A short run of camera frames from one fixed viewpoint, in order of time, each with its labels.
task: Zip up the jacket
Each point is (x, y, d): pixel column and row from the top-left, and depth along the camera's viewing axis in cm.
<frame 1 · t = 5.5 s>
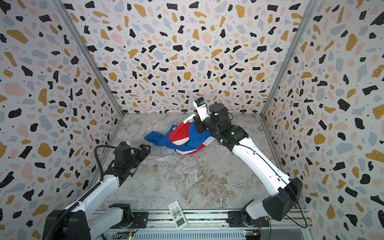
left hand: (146, 147, 85), fingers open
right hand: (191, 113, 68), fingers closed
blue red white jacket: (183, 137, 85), point 20 cm above the table

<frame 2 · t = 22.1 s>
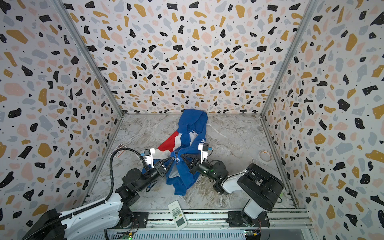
left hand: (173, 158, 70), fingers closed
right hand: (179, 156, 70), fingers closed
blue red white jacket: (191, 132, 106), point 6 cm above the table

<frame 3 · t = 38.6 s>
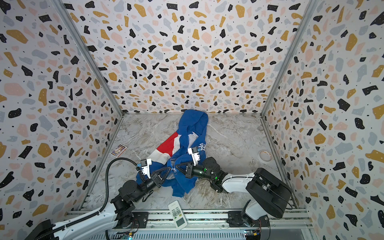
left hand: (170, 167, 71), fingers closed
right hand: (173, 166, 72), fingers closed
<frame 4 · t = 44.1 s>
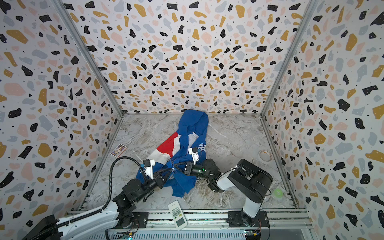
left hand: (171, 169, 73), fingers closed
right hand: (172, 165, 74), fingers closed
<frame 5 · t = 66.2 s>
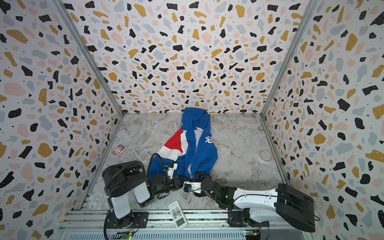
left hand: (190, 179, 79), fingers closed
right hand: (192, 174, 80), fingers open
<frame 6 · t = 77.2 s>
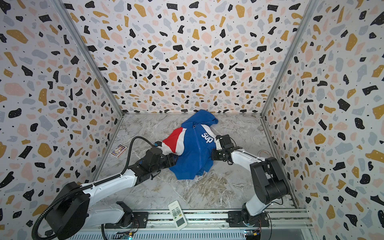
left hand: (174, 155, 84), fingers open
right hand: (210, 152, 93), fingers closed
blue red white jacket: (194, 144, 102), point 3 cm above the table

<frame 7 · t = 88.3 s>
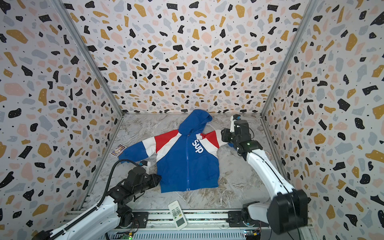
left hand: (161, 175, 82), fingers open
right hand: (220, 128, 82), fingers open
blue red white jacket: (187, 159, 97), on the table

